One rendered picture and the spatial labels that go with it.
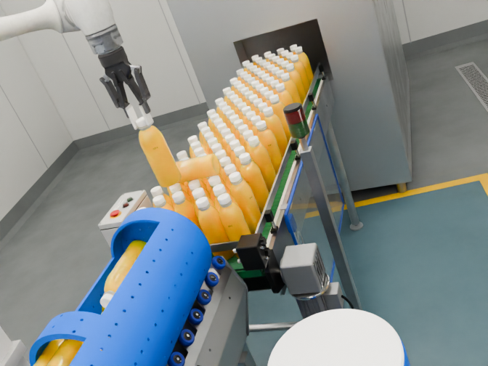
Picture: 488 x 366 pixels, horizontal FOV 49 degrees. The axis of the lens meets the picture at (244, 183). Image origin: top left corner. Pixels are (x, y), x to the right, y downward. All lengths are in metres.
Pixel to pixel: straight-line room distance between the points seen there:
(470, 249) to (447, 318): 0.49
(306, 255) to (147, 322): 0.65
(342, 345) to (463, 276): 1.72
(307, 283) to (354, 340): 0.59
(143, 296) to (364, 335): 0.50
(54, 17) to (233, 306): 0.97
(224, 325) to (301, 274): 0.30
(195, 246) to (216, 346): 0.28
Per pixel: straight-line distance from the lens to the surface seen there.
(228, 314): 1.60
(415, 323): 2.61
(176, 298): 1.32
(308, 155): 1.77
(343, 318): 1.20
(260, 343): 2.75
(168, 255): 1.36
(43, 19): 1.64
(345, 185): 3.09
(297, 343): 1.18
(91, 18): 1.49
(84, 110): 6.43
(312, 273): 1.68
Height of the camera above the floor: 1.85
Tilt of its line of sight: 26 degrees down
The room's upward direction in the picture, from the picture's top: 21 degrees counter-clockwise
